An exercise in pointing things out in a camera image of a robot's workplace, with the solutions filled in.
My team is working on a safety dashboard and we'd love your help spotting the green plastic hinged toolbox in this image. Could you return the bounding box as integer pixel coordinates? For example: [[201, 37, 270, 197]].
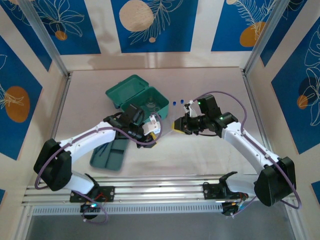
[[105, 74, 170, 121]]

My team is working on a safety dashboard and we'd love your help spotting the green compartment tray insert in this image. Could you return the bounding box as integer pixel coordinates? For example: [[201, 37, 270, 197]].
[[89, 138, 131, 172]]

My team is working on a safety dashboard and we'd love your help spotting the black right gripper cable loop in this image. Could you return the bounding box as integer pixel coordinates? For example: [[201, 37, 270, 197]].
[[192, 131, 219, 138]]

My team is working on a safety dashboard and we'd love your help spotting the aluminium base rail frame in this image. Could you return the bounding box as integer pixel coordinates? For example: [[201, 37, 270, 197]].
[[21, 174, 297, 208]]

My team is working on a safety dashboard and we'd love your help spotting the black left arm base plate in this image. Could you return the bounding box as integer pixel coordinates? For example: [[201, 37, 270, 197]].
[[69, 186, 116, 203]]

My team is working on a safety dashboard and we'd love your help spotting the grey slotted cable duct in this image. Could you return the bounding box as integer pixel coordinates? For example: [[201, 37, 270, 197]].
[[31, 202, 226, 216]]

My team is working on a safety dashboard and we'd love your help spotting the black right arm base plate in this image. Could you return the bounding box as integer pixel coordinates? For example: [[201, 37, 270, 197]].
[[202, 182, 249, 201]]

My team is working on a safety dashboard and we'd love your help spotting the aluminium frame post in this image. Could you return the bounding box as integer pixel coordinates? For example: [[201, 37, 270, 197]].
[[243, 0, 296, 76], [18, 0, 72, 78]]

